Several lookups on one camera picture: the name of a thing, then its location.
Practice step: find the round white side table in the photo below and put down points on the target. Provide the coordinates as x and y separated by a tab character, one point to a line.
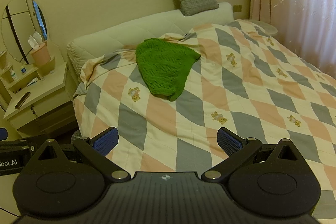
263	26

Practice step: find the green knit sweater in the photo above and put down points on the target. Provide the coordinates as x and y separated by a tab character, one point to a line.
162	66

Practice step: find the wall socket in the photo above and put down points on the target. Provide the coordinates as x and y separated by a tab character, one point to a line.
237	8

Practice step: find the oval mirror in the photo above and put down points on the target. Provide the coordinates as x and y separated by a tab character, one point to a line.
22	27

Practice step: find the small clear bottle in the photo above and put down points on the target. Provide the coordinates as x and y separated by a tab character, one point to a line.
13	74

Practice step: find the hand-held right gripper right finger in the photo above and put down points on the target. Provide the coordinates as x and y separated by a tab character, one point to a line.
227	144

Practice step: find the white tissue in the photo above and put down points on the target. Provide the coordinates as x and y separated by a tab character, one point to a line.
34	40

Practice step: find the white tube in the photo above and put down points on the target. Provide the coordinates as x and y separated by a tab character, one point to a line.
32	81

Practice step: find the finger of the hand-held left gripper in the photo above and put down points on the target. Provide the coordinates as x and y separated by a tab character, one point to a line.
15	144

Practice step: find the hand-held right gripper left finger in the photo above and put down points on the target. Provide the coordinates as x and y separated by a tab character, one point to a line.
107	141

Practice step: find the pink sheer curtain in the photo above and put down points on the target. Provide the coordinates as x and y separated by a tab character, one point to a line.
299	3

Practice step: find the cream dressing table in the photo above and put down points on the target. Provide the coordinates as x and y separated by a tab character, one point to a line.
42	92

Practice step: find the pink tissue box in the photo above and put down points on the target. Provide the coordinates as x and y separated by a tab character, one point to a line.
41	54

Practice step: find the dark phone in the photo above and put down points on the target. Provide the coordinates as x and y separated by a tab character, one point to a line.
22	100

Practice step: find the small white jar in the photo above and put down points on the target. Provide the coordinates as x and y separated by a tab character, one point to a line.
23	70

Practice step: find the diamond patterned quilt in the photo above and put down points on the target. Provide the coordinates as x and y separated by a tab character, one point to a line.
236	98

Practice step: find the white padded headboard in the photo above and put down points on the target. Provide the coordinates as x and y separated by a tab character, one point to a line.
110	35

